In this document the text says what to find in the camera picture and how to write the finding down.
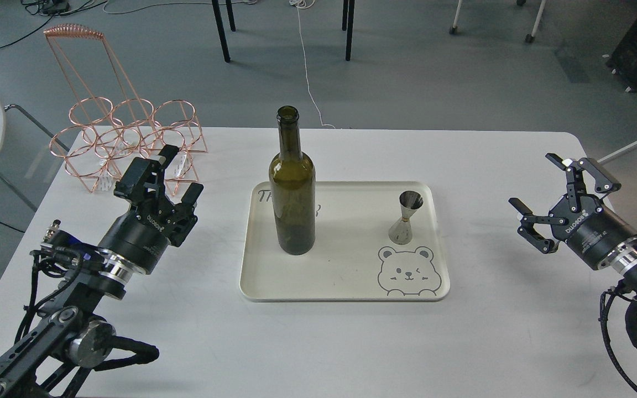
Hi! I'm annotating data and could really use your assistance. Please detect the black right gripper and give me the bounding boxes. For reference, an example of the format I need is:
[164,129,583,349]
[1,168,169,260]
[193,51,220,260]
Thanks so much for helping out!
[509,153,637,271]

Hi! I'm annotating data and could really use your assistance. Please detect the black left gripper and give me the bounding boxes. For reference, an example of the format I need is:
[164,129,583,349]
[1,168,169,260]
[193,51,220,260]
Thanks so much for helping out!
[98,144,204,274]

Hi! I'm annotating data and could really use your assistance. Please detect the dark green wine bottle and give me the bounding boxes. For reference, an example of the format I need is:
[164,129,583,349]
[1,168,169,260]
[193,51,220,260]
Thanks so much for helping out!
[268,105,316,255]

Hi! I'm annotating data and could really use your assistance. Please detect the steel double jigger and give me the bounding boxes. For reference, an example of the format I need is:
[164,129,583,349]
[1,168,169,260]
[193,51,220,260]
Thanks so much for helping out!
[388,191,423,245]

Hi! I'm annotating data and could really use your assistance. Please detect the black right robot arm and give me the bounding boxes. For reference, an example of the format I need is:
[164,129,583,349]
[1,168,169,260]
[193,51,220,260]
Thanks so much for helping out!
[509,153,637,393]

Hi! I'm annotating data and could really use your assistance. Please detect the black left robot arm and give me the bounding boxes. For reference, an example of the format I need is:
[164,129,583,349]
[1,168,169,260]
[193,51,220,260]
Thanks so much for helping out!
[0,144,204,397]

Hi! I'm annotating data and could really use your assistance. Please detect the white rolling stand legs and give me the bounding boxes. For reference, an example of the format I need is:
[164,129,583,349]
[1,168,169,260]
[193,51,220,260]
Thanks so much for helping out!
[449,1,549,45]

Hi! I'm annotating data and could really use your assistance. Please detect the cream bear serving tray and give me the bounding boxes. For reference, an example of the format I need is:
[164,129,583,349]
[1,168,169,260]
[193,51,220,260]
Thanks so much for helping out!
[239,181,451,302]

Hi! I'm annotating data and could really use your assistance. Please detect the black table legs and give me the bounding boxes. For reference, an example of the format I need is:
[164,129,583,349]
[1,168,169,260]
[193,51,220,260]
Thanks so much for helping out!
[211,0,356,63]

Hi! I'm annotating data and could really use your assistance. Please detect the copper wire bottle rack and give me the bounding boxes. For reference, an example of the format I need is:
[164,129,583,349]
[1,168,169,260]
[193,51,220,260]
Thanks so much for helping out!
[44,23,208,196]

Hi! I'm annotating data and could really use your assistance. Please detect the black floor cables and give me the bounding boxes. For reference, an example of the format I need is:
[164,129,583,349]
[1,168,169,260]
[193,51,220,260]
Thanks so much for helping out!
[0,0,110,59]

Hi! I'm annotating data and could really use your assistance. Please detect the white floor cable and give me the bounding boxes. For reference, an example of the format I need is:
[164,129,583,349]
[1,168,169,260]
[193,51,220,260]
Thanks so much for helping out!
[289,0,337,129]

